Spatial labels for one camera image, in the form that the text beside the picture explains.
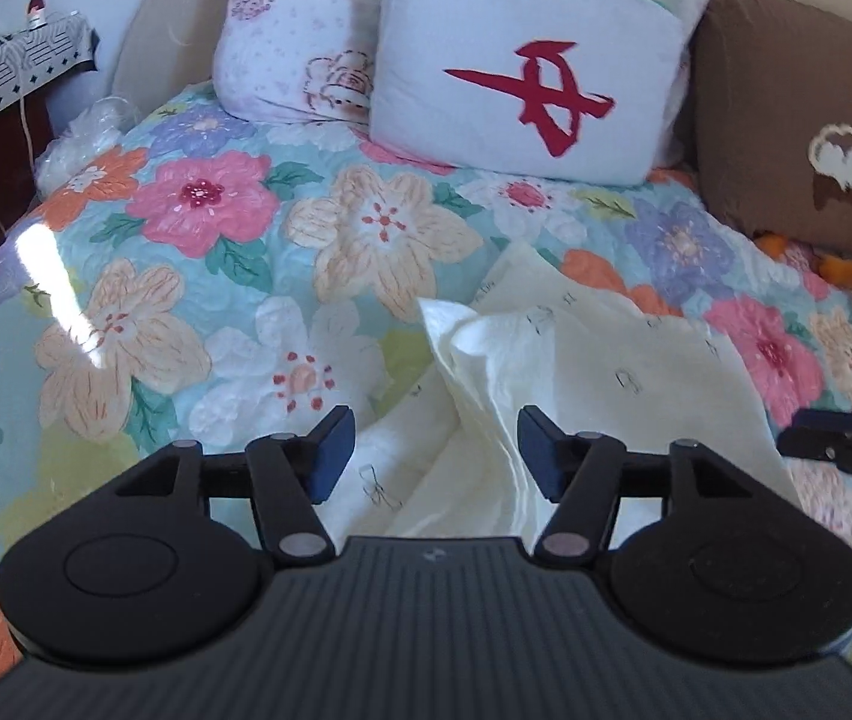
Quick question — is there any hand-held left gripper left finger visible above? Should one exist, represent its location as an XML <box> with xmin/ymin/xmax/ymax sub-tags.
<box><xmin>115</xmin><ymin>405</ymin><xmax>358</xmax><ymax>569</ymax></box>

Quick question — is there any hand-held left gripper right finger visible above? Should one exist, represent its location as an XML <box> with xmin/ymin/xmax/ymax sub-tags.
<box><xmin>516</xmin><ymin>405</ymin><xmax>753</xmax><ymax>569</ymax></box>

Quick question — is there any white bow print dress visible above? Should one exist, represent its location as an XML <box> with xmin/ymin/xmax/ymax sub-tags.
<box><xmin>325</xmin><ymin>240</ymin><xmax>806</xmax><ymax>541</ymax></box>

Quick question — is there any orange plush toy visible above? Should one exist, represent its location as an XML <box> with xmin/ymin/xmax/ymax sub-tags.
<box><xmin>756</xmin><ymin>231</ymin><xmax>852</xmax><ymax>302</ymax></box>

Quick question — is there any floral quilt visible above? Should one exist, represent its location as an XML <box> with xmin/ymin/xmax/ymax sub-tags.
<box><xmin>0</xmin><ymin>79</ymin><xmax>852</xmax><ymax>698</ymax></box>

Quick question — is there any brown cushion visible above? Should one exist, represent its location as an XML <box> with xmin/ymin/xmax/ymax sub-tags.
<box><xmin>688</xmin><ymin>0</ymin><xmax>852</xmax><ymax>256</ymax></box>

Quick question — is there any clear plastic bag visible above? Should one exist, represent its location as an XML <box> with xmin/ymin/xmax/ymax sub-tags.
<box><xmin>34</xmin><ymin>96</ymin><xmax>143</xmax><ymax>196</ymax></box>

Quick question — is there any white pillow with red character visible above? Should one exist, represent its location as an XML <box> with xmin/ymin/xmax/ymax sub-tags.
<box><xmin>370</xmin><ymin>0</ymin><xmax>689</xmax><ymax>187</ymax></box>

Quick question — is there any pink floral pillow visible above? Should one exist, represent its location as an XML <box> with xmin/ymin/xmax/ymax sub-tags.
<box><xmin>212</xmin><ymin>0</ymin><xmax>738</xmax><ymax>125</ymax></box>

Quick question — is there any beige headboard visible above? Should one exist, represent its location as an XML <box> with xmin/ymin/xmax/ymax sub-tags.
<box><xmin>107</xmin><ymin>0</ymin><xmax>852</xmax><ymax>121</ymax></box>

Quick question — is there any bedside table with patterned cloth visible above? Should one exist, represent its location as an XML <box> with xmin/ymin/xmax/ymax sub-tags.
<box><xmin>0</xmin><ymin>11</ymin><xmax>101</xmax><ymax>151</ymax></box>

